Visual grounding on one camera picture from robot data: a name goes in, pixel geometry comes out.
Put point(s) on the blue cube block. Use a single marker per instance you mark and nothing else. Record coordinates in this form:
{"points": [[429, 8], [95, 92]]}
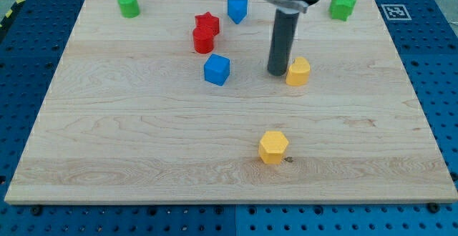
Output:
{"points": [[216, 69]]}

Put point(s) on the wooden board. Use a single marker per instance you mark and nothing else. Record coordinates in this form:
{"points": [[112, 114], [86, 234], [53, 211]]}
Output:
{"points": [[129, 119]]}

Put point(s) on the yellow hexagon block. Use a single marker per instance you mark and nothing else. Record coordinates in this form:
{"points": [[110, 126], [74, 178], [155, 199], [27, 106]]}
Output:
{"points": [[272, 147]]}

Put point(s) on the red cylinder block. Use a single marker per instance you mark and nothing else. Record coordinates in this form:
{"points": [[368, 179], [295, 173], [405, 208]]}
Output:
{"points": [[203, 39]]}

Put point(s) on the yellow heart block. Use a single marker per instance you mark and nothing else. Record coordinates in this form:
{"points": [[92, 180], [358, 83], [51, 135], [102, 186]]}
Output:
{"points": [[298, 72]]}

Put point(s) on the red star block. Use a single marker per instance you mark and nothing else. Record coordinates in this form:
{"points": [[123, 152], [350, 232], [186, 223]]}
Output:
{"points": [[207, 19]]}

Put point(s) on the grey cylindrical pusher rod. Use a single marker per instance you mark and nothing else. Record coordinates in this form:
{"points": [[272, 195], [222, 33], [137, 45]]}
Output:
{"points": [[284, 29]]}

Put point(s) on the blue pentagon block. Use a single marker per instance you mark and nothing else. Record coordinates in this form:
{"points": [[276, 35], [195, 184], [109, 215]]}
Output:
{"points": [[237, 10]]}

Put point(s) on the green cylinder block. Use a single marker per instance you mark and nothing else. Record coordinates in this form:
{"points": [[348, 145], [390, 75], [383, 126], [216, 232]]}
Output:
{"points": [[129, 8]]}

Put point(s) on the green star block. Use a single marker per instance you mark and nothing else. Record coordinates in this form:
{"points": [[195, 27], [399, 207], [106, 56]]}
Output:
{"points": [[341, 9]]}

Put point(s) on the white fiducial marker tag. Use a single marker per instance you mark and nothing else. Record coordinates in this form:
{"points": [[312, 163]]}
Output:
{"points": [[396, 12]]}

